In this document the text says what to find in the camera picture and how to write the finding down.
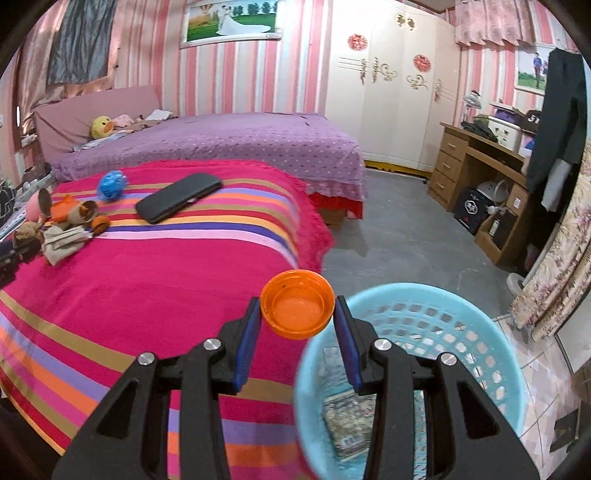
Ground floral curtain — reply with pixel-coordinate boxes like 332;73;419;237
508;138;591;342

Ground bed with purple dotted bedspread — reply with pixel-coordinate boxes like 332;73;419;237
48;112;366;220

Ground white rounded appliance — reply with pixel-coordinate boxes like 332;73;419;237
475;179;509;204

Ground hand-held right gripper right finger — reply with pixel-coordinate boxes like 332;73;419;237
335;295;541;480

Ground pink striped blanket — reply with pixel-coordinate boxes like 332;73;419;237
0;159;335;480

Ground orange plastic bowl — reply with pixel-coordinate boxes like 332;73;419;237
261;270;334;341

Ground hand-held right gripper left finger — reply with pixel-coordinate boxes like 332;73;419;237
52;296;264;480

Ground black printed box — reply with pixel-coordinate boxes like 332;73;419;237
453;187;495;236

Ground small framed wall photo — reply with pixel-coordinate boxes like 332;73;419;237
514;44;555;96

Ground cream wardrobe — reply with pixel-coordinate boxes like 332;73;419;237
325;0;462;174

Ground pink cup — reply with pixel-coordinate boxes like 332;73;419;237
26;188;54;222

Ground light blue plastic basket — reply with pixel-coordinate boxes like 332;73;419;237
294;282;527;480

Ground grey curtain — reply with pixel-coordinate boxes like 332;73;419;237
46;0;118;86

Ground pink covered headboard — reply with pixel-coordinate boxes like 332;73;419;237
33;84;162;162

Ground white storage box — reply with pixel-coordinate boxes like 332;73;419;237
487;115;525;151

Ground wide framed wall poster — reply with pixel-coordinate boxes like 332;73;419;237
180;0;283;48

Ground printed snack packet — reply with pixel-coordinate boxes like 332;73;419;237
322;390;378;462

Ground dark clothes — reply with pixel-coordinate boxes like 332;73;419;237
462;117;499;141

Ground black hanging jacket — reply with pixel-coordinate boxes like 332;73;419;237
526;47;587;192

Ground black object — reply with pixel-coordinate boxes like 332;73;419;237
0;244;42;287

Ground wooden desk with drawers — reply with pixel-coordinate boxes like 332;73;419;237
427;121;532;266

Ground pink curtain valance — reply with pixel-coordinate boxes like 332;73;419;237
455;0;539;47

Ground desk lamp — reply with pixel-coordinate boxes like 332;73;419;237
462;90;483;125

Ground pile of clothes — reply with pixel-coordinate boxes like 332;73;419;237
134;109;178;123

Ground blue crumpled plastic ball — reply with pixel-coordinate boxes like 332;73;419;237
97;171;126;202

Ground yellow duck plush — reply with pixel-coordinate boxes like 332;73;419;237
90;115;114;140

